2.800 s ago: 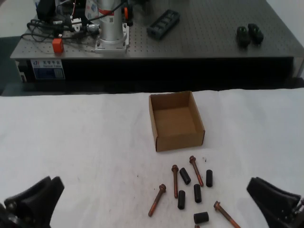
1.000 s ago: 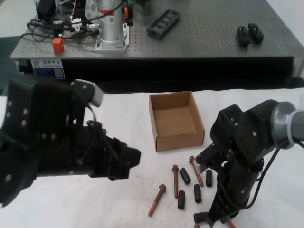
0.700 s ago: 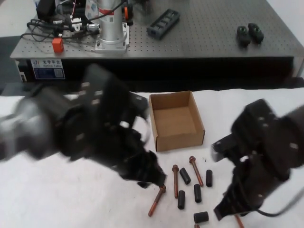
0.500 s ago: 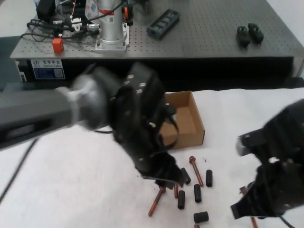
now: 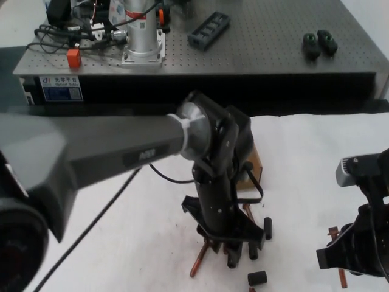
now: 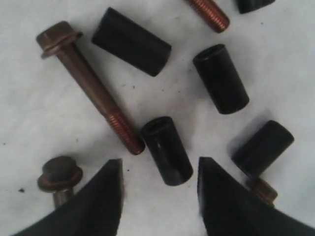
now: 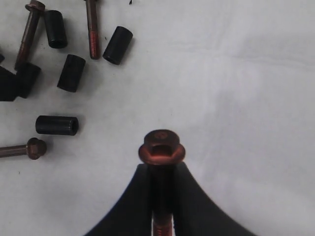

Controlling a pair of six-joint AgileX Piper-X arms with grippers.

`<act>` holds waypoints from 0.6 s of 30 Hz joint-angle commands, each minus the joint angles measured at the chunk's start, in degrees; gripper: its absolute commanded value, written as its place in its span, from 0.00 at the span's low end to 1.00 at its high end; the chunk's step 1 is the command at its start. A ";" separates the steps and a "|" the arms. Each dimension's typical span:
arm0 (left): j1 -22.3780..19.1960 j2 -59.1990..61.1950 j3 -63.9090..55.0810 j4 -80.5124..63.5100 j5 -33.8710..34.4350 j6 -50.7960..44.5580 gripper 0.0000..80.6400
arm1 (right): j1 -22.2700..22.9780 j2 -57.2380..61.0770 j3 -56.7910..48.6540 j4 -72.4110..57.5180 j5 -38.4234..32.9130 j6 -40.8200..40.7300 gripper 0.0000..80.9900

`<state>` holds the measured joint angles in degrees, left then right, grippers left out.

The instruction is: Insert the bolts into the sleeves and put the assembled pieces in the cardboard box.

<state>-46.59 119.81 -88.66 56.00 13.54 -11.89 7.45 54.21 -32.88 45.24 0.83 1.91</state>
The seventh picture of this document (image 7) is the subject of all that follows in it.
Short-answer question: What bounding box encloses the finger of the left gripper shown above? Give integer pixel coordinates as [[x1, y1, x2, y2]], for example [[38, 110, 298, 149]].
[[0, 65, 17, 102]]

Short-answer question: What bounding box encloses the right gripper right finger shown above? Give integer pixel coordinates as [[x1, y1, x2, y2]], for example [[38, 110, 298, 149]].
[[172, 164, 257, 236]]

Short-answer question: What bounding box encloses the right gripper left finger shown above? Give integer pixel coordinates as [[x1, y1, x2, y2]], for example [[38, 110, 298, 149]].
[[85, 164, 155, 236]]

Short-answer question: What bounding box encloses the copper-brown flange bolt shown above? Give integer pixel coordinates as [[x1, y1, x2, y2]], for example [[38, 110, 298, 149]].
[[85, 0, 101, 60], [138, 128, 186, 236], [0, 137, 47, 161], [14, 0, 46, 71]]

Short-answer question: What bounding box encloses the black cylindrical sleeve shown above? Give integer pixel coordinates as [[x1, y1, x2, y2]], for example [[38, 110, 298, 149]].
[[15, 62, 42, 99], [35, 115, 79, 135], [57, 54, 87, 92], [102, 26, 134, 66], [43, 9, 68, 48]]

